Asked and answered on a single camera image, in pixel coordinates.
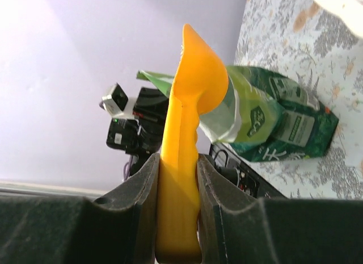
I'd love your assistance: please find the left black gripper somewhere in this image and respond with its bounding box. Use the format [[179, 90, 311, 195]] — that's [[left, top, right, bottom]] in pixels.
[[133, 87, 169, 125]]

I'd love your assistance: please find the white orange litter box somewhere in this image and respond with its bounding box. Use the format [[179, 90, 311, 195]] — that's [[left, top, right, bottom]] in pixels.
[[313, 0, 362, 39]]

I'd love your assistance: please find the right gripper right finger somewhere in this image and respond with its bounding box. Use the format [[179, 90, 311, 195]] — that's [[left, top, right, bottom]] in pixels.
[[197, 155, 362, 263]]

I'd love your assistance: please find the yellow plastic scoop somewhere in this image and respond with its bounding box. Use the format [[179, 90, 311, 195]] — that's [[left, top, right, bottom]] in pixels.
[[155, 24, 229, 263]]

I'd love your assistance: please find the floral table mat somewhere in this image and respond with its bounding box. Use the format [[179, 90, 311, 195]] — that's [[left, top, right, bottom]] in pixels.
[[234, 0, 363, 201]]

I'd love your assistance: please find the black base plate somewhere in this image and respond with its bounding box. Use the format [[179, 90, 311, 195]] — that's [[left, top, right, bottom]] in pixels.
[[207, 143, 286, 198]]

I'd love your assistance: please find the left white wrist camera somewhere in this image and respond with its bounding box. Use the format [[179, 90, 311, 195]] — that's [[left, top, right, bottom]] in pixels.
[[100, 83, 137, 119]]

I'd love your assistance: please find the green litter bag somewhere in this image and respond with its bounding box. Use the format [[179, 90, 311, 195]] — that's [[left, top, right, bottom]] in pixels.
[[137, 66, 339, 162]]

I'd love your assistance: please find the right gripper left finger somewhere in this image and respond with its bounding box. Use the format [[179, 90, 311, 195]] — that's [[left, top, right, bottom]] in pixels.
[[1, 154, 159, 263]]

